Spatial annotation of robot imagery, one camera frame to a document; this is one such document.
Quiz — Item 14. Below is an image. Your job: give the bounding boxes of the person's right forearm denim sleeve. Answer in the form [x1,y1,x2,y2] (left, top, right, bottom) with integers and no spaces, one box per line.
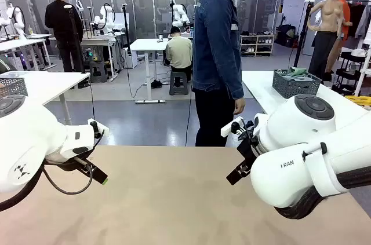
[222,53,245,100]

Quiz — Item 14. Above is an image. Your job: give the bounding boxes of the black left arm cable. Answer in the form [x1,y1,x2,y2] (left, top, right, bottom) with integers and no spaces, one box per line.
[0,163,95,213]

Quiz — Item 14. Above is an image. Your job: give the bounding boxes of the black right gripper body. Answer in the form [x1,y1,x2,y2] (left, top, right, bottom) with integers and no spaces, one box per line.
[236,137,262,168]

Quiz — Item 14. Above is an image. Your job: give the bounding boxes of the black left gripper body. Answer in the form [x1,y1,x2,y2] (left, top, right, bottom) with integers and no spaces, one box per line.
[62,153,96,175]

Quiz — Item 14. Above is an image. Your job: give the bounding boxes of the black bags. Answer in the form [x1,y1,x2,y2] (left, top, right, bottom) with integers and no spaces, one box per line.
[275,24,299,48]

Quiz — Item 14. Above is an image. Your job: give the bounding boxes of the person in denim jacket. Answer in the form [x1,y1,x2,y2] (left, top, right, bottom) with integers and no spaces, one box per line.
[192,0,250,147]

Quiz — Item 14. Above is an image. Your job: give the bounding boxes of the bare mannequin with grey trousers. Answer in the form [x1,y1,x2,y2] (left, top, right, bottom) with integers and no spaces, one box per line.
[307,0,346,83]

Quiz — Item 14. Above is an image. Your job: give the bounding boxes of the grey perforated plastic basket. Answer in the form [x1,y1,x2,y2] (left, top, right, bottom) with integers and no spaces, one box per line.
[0,78,29,98]
[272,67,323,100]

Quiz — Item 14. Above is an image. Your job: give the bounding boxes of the thin black hanging cable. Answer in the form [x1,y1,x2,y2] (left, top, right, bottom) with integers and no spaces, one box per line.
[88,73,97,120]

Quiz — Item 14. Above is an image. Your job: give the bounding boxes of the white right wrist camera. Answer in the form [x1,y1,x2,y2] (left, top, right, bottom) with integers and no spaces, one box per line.
[220,116,259,143]

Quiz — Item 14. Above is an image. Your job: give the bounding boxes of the white cabinet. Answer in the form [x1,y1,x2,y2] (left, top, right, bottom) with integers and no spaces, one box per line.
[123,47,139,69]

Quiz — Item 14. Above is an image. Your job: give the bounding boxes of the black camera stand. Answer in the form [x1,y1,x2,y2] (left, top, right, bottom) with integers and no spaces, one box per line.
[121,3,133,56]

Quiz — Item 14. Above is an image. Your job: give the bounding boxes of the mannequin with orange shirt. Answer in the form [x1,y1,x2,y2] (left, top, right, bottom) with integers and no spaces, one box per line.
[326,0,353,74]

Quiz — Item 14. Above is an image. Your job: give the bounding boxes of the white table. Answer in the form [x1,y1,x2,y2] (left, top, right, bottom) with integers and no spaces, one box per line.
[0,71,91,126]
[241,70,371,115]

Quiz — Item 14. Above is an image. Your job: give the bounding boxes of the white shoe rack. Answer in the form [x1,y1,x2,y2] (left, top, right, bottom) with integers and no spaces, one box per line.
[239,34,275,57]

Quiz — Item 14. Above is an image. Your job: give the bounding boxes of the dark clothes on rack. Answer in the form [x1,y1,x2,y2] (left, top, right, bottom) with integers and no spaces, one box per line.
[346,0,371,40]

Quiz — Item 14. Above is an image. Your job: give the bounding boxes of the grey workbench desk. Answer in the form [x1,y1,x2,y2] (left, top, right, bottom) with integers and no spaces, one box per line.
[80,31,124,82]

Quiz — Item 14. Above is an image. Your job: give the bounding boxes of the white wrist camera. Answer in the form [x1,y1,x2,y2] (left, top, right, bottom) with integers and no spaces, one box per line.
[88,118,110,139]
[220,116,259,143]

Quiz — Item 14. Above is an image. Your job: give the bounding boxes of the black shelf cart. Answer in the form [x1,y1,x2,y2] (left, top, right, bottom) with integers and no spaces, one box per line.
[332,50,371,97]

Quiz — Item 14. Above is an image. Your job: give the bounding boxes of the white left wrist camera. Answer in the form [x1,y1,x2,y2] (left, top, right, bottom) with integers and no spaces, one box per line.
[88,118,110,139]

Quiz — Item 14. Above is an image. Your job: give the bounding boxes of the grey step stool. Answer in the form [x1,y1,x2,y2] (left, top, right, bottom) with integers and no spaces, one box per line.
[89,61,109,83]
[169,71,189,96]

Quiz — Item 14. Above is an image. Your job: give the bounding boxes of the black stand with white head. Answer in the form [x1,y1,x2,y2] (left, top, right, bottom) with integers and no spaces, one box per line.
[292,0,316,68]

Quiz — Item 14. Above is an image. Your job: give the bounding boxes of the person in black clothes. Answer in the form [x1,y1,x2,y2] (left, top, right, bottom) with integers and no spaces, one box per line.
[44,0,85,74]

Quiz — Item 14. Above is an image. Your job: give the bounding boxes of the person's right hand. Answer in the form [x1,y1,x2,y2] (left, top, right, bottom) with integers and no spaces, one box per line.
[232,97,246,116]

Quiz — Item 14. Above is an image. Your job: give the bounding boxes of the white standing desk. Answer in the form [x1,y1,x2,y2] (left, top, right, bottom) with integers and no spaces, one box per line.
[129,38,174,104]

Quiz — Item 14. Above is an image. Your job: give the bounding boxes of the black braided right arm sleeve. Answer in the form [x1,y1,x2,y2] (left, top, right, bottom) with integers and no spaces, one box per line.
[274,165,371,220]

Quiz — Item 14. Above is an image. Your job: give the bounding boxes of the yellow crate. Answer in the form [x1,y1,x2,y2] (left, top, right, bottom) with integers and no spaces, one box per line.
[344,95,371,110]

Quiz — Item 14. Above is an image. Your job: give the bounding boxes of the person in beige top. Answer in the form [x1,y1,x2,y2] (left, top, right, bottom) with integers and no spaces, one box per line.
[165,26,194,82]

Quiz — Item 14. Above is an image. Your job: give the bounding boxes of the dark olive garment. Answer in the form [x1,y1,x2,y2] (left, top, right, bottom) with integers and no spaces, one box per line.
[0,57,18,74]

